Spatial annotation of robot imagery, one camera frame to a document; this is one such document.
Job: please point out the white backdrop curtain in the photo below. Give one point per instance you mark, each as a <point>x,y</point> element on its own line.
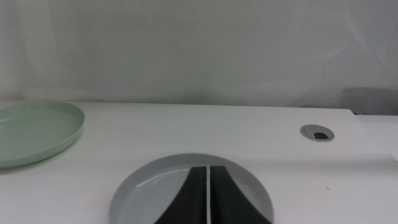
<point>186,49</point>

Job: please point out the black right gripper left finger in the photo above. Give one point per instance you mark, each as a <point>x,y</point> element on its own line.
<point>186,202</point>

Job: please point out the pale green shallow bowl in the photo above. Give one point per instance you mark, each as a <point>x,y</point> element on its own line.
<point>34,133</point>

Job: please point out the grey shallow bowl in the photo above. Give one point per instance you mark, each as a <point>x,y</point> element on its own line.
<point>140,199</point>

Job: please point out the adjacent white table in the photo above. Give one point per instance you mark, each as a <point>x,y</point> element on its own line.
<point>382,130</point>

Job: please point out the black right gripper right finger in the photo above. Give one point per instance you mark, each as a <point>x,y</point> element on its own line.
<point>230,202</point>

